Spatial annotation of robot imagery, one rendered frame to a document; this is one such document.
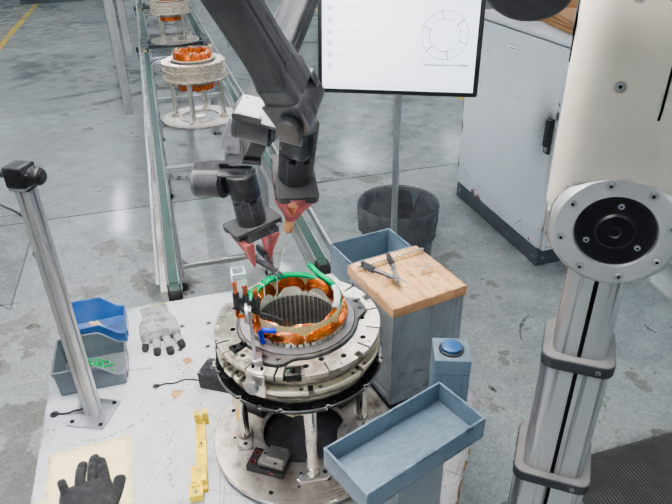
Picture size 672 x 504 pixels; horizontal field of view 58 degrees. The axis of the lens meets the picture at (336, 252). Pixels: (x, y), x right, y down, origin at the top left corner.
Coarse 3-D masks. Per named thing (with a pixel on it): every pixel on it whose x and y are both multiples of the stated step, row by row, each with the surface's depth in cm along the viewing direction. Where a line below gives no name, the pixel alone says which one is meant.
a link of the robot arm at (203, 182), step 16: (224, 144) 109; (240, 144) 108; (208, 160) 113; (224, 160) 110; (240, 160) 109; (256, 160) 116; (192, 176) 114; (208, 176) 113; (192, 192) 115; (208, 192) 114
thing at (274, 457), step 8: (264, 448) 124; (272, 448) 123; (280, 448) 123; (264, 456) 122; (272, 456) 121; (280, 456) 121; (288, 456) 123; (264, 464) 121; (272, 464) 121; (280, 464) 121
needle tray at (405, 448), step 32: (384, 416) 100; (416, 416) 105; (448, 416) 104; (480, 416) 99; (352, 448) 98; (384, 448) 99; (416, 448) 99; (448, 448) 95; (352, 480) 89; (384, 480) 93; (416, 480) 93
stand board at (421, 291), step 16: (384, 256) 143; (416, 256) 143; (352, 272) 138; (368, 272) 137; (400, 272) 137; (416, 272) 137; (432, 272) 137; (448, 272) 136; (368, 288) 133; (384, 288) 131; (400, 288) 131; (416, 288) 131; (432, 288) 131; (448, 288) 131; (464, 288) 132; (384, 304) 128; (400, 304) 126; (416, 304) 127; (432, 304) 130
